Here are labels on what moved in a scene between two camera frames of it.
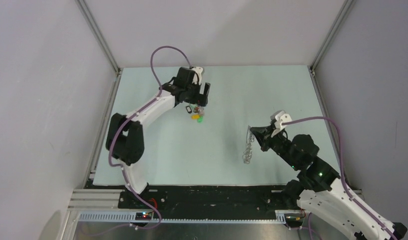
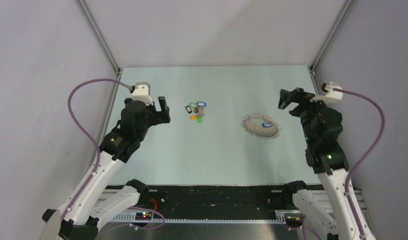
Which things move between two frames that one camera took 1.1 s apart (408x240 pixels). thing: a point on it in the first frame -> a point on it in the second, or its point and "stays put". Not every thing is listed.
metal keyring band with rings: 247,153 -> 261,125
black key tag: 189,109 stays put
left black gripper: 198,99 -> 159,117
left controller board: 143,216 stays put
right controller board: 295,217 stays put
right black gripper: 262,133 -> 297,95
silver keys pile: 199,110 stays put
